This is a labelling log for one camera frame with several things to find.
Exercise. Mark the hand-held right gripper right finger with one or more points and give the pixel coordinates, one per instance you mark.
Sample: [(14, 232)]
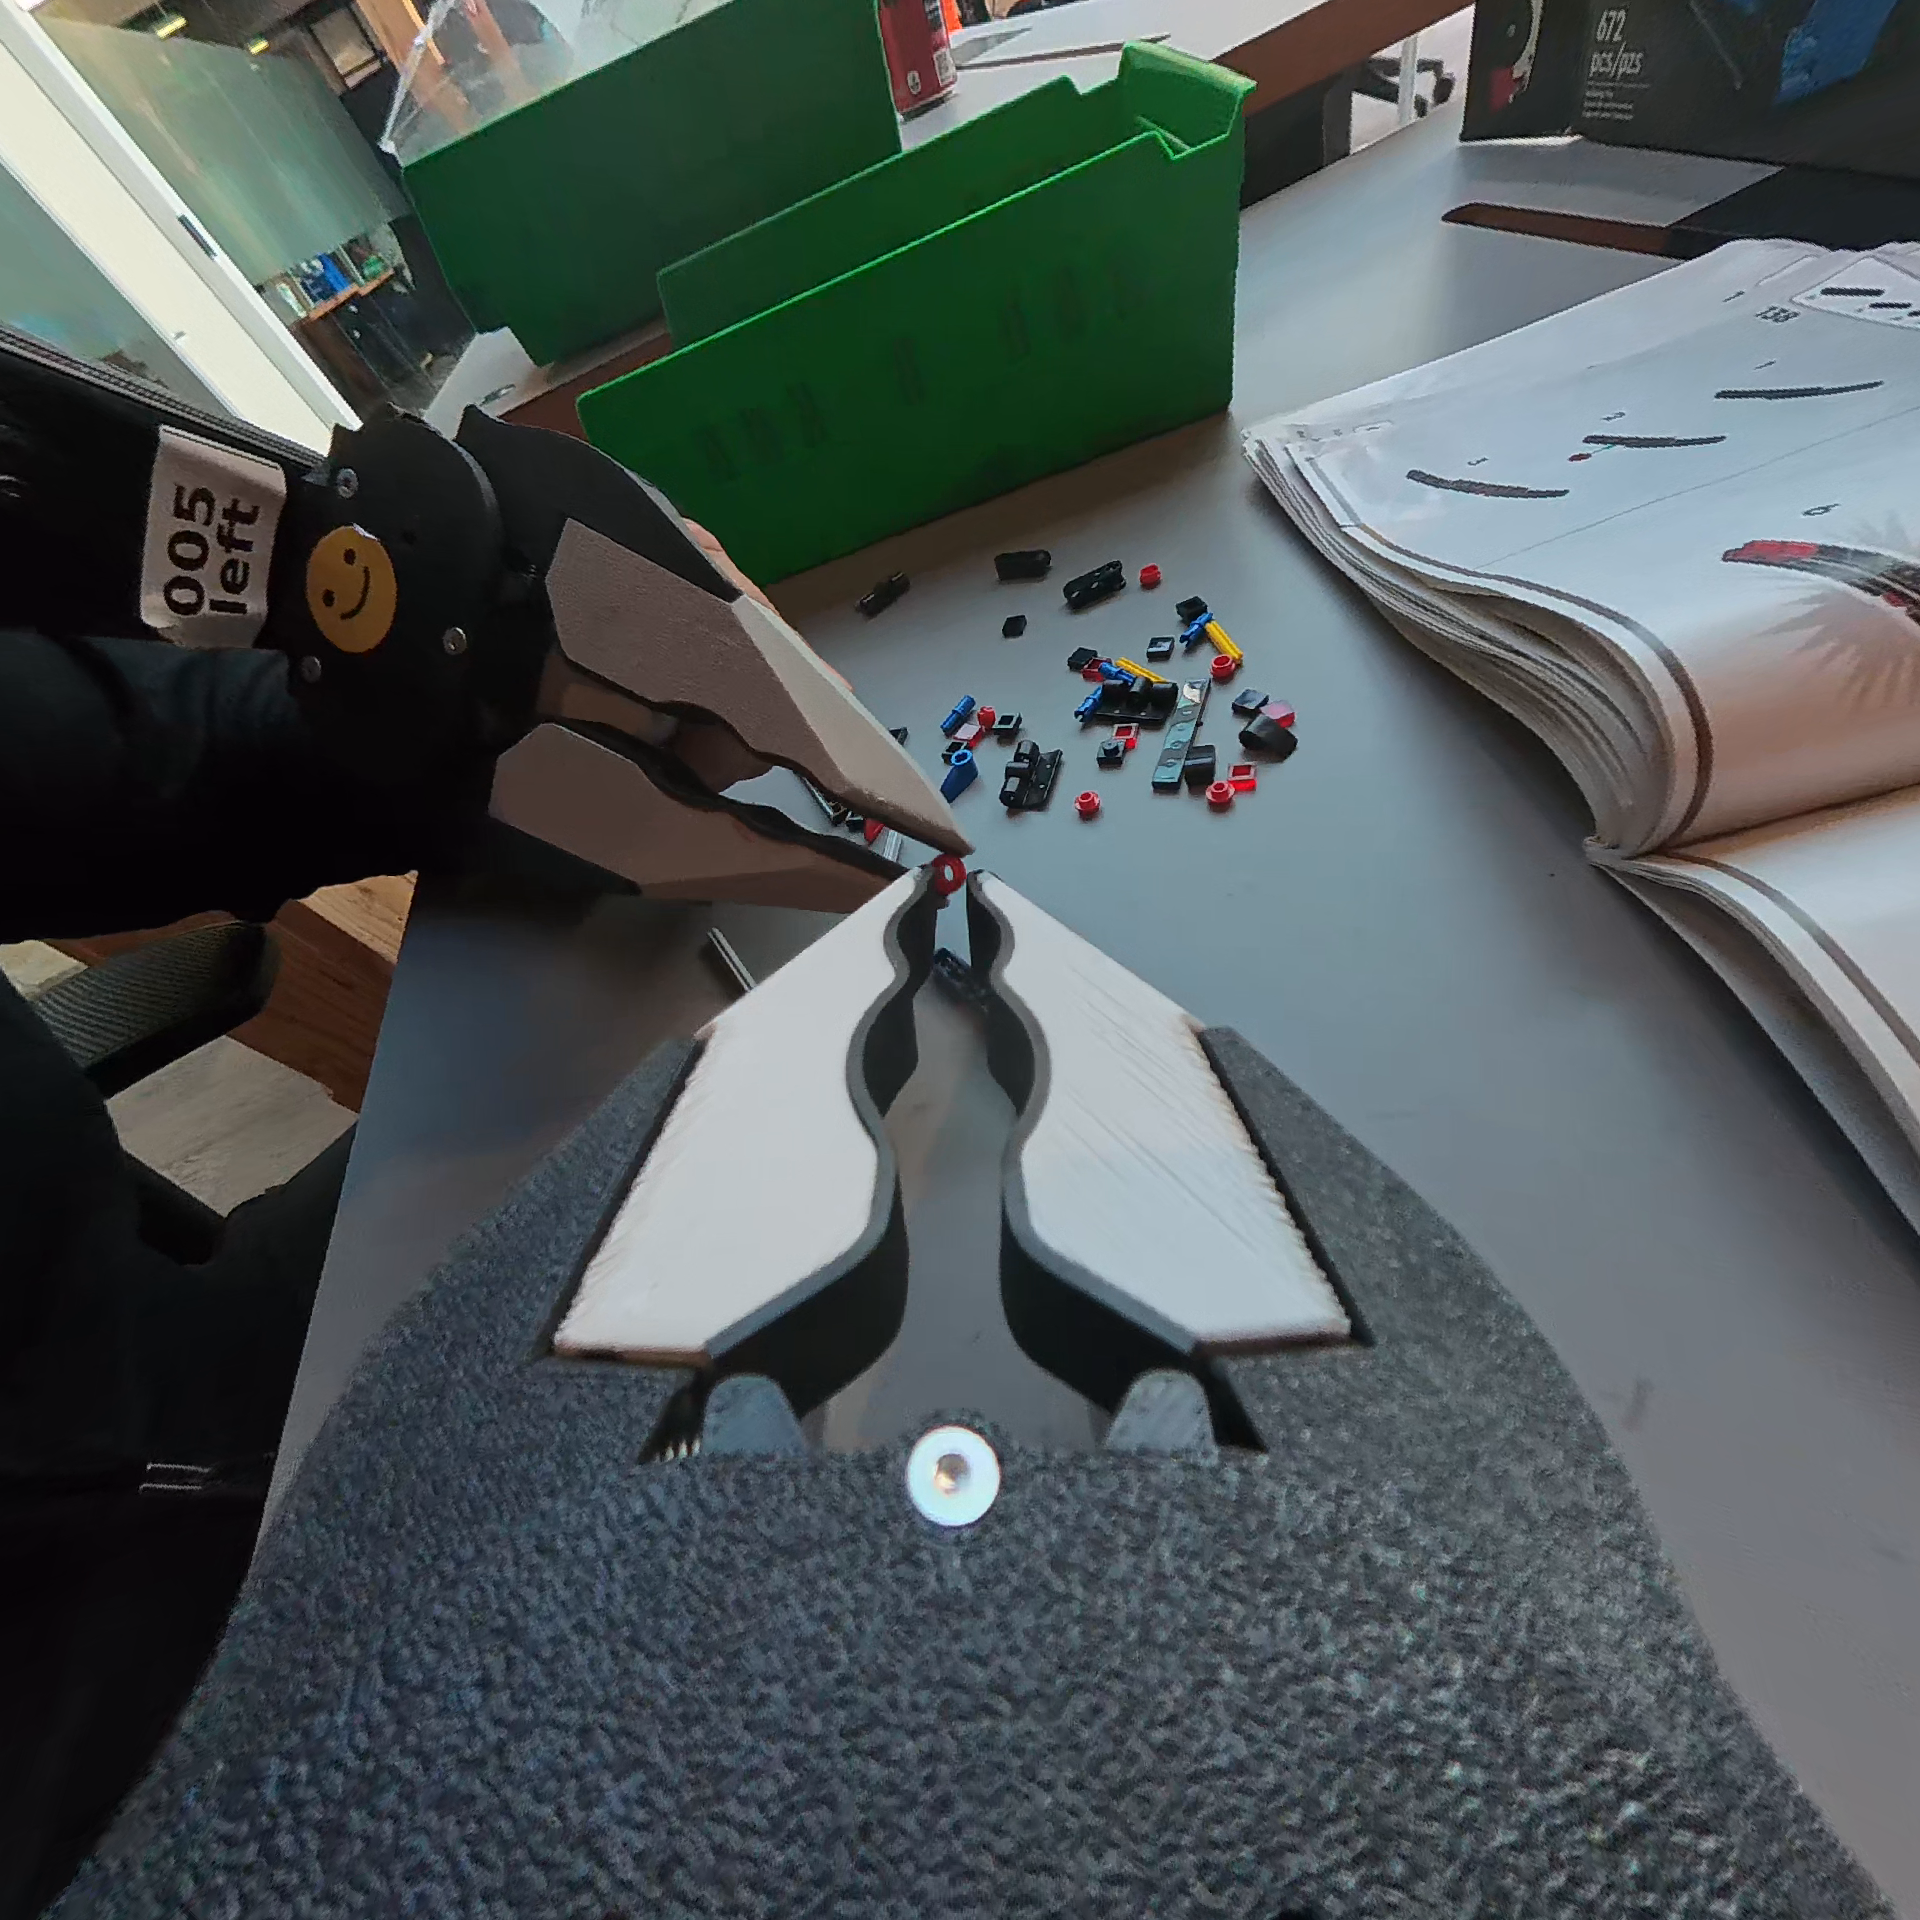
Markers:
[(1171, 1184)]

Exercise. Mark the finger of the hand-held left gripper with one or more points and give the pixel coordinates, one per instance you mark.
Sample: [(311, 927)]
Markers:
[(705, 629), (630, 826)]

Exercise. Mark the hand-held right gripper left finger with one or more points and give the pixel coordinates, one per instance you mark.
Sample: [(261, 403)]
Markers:
[(734, 1200)]

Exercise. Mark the black brick plate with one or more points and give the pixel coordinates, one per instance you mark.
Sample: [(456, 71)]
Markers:
[(960, 979)]

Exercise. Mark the person's left forearm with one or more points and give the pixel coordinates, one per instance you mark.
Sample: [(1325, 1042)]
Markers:
[(182, 779)]

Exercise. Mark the person's left hand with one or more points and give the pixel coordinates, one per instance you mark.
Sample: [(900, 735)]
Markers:
[(705, 751)]

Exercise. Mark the small black connector brick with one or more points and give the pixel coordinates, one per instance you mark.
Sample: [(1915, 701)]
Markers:
[(884, 592)]

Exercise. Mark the short black brick liftarm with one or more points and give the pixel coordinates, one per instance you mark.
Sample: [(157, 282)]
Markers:
[(1025, 565)]

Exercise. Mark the green plastic bin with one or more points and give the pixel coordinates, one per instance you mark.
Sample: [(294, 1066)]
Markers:
[(960, 330), (630, 194)]

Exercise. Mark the black pin connector brick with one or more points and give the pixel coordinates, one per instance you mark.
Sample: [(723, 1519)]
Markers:
[(1095, 582)]

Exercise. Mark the pile of small brick pieces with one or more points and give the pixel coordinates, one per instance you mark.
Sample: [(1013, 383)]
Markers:
[(1156, 698)]

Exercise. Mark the red drink can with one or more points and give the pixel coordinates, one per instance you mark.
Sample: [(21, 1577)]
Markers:
[(918, 54)]

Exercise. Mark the person's dark clothing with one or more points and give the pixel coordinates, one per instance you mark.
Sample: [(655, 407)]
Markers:
[(91, 1350)]

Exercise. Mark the open instruction booklet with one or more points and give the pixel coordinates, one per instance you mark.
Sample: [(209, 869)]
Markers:
[(1651, 523)]

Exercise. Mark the toy car set box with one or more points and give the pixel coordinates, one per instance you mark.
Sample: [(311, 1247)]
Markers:
[(1651, 75)]

